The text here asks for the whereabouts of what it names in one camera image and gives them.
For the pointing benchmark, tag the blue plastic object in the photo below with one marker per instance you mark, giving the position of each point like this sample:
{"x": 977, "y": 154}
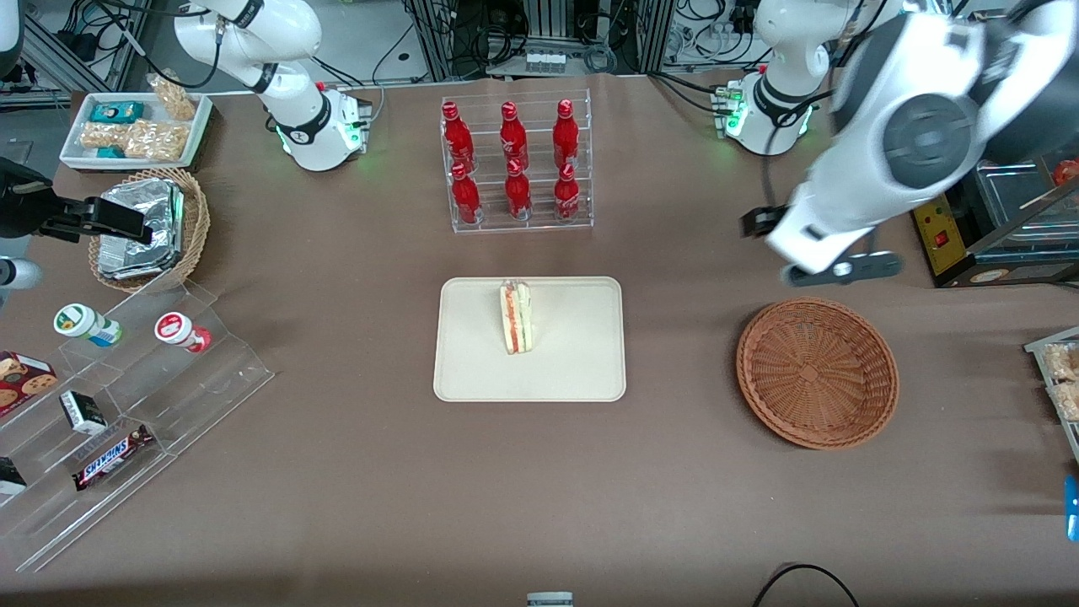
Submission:
{"x": 1072, "y": 506}

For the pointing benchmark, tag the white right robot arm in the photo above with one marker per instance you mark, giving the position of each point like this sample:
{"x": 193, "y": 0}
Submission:
{"x": 312, "y": 126}

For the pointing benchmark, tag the clear bag of puffed snack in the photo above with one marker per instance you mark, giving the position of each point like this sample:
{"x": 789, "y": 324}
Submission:
{"x": 1064, "y": 362}
{"x": 1069, "y": 400}

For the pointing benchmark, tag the red lid yogurt cup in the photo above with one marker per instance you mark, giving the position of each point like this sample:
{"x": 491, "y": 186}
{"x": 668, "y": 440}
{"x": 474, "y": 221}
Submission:
{"x": 174, "y": 327}

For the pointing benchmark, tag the white rectangular snack tray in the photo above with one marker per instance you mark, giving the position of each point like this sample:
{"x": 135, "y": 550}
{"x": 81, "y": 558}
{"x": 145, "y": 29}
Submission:
{"x": 198, "y": 126}

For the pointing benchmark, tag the Snickers chocolate bar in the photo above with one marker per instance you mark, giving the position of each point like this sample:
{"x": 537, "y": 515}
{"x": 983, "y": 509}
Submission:
{"x": 110, "y": 459}

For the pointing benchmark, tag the aluminium foil containers stack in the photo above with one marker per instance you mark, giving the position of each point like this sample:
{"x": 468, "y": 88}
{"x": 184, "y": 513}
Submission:
{"x": 160, "y": 211}

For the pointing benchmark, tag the grey metal clamp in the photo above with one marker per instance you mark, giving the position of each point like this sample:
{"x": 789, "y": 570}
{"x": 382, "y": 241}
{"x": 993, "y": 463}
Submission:
{"x": 550, "y": 600}

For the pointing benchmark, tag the beige plastic tray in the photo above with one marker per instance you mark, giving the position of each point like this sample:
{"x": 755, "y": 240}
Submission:
{"x": 573, "y": 371}

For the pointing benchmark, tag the clear plastic snack tray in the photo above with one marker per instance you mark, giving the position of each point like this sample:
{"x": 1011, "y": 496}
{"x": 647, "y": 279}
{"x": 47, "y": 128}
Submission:
{"x": 1037, "y": 347}

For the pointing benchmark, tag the clear acrylic bottle rack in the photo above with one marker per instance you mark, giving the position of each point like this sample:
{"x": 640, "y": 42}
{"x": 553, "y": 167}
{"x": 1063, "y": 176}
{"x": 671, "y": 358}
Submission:
{"x": 535, "y": 223}

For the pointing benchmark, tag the green lid yogurt cup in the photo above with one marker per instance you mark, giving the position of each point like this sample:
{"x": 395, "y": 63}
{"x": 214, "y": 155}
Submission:
{"x": 76, "y": 322}

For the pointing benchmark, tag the small black packet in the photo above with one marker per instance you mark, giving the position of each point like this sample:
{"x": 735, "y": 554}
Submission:
{"x": 10, "y": 479}

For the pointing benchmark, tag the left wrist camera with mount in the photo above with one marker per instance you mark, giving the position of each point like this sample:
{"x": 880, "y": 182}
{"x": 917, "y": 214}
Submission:
{"x": 868, "y": 265}

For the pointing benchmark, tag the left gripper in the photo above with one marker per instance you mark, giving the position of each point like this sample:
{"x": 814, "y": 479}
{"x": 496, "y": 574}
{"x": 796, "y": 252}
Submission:
{"x": 758, "y": 221}

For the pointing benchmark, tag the light wicker basket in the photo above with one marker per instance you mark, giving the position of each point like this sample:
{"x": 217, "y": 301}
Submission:
{"x": 195, "y": 219}

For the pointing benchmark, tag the triangle sandwich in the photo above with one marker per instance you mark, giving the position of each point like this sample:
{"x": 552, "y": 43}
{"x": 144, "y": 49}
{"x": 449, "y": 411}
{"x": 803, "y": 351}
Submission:
{"x": 516, "y": 320}

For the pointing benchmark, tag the small teal snack pack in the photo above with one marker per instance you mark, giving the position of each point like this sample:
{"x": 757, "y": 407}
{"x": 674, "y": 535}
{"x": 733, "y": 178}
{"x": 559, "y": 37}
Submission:
{"x": 110, "y": 153}

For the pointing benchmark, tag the clear acrylic stepped shelf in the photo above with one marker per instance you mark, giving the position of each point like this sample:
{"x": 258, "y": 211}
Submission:
{"x": 211, "y": 396}

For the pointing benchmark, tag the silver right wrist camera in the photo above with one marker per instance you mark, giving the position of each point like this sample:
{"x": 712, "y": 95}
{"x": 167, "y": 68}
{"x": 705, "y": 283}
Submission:
{"x": 17, "y": 274}

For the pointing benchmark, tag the small black white carton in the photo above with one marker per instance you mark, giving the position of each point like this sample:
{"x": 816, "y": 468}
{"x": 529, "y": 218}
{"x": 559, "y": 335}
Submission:
{"x": 84, "y": 413}

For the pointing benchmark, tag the brown wicker basket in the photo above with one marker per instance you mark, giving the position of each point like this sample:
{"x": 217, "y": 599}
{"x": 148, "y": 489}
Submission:
{"x": 818, "y": 371}

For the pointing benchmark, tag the red cookie box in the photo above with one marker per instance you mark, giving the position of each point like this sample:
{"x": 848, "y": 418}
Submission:
{"x": 25, "y": 379}

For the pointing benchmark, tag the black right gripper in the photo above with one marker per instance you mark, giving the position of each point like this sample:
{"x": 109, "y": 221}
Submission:
{"x": 24, "y": 205}

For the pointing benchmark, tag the red cola bottle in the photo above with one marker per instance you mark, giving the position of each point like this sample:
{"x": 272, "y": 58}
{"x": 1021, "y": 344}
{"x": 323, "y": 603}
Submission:
{"x": 566, "y": 135}
{"x": 458, "y": 139}
{"x": 566, "y": 196}
{"x": 465, "y": 198}
{"x": 513, "y": 139}
{"x": 518, "y": 194}

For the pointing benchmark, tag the black yellow equipment box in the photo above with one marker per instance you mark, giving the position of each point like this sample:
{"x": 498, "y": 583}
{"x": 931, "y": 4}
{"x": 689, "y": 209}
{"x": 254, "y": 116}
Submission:
{"x": 936, "y": 253}

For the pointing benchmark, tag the white connector block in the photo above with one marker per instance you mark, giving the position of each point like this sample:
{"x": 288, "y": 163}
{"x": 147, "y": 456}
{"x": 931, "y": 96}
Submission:
{"x": 544, "y": 61}

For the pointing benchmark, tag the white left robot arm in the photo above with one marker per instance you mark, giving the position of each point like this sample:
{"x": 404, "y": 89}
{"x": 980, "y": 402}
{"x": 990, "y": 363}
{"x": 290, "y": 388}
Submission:
{"x": 919, "y": 135}

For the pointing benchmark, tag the clear bag of crackers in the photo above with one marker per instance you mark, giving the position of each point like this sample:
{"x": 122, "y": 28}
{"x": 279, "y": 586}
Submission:
{"x": 156, "y": 139}
{"x": 101, "y": 135}
{"x": 173, "y": 99}

